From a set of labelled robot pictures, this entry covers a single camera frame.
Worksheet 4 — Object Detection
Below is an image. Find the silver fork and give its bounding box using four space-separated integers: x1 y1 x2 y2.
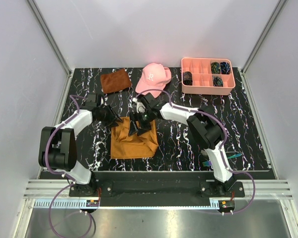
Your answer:
201 150 208 156

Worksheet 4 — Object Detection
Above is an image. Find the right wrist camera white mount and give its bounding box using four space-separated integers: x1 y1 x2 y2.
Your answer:
132 98 146 113

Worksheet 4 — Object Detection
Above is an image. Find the teal patterned rolled sock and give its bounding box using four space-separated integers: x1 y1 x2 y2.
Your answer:
212 76 224 87

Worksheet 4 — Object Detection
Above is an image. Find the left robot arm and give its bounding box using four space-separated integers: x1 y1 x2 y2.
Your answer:
38 93 122 196

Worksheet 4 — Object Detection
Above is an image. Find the dark rolled sock left compartment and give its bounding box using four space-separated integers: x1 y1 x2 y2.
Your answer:
183 71 193 86

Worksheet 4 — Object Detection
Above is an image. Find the pink divided organizer tray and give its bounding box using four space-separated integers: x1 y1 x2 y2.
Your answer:
181 58 236 96

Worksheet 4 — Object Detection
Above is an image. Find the green patterned rolled sock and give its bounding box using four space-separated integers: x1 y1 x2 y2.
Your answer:
211 62 221 74

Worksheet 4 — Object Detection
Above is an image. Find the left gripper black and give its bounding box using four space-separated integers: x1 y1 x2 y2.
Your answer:
96 104 123 128

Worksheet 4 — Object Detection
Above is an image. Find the blue patterned rolled sock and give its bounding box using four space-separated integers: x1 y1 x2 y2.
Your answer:
220 61 230 75

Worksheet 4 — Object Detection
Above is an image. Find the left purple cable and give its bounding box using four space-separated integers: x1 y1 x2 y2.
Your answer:
41 94 95 236

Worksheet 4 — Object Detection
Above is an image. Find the pink baseball cap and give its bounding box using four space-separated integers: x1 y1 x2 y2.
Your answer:
135 63 172 98

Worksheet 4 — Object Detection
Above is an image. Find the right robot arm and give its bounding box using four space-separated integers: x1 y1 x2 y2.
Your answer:
129 93 236 197

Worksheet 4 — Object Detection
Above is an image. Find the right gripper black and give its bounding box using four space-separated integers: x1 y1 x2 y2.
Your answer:
128 109 154 137

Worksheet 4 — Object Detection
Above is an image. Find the orange cloth napkin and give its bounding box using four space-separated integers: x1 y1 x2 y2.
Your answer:
110 117 159 159

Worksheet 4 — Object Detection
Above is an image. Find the brown folded cloth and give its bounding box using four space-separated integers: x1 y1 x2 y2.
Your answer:
100 69 132 94

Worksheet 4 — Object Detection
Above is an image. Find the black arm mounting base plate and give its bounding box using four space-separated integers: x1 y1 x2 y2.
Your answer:
69 172 245 208

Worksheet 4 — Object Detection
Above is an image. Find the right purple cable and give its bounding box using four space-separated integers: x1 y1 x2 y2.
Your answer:
135 89 256 215

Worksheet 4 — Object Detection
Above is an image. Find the purple cable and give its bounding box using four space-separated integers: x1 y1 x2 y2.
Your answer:
135 89 256 215
41 94 95 236

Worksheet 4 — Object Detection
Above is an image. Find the iridescent rainbow fork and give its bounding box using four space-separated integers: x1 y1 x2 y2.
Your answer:
202 153 242 167

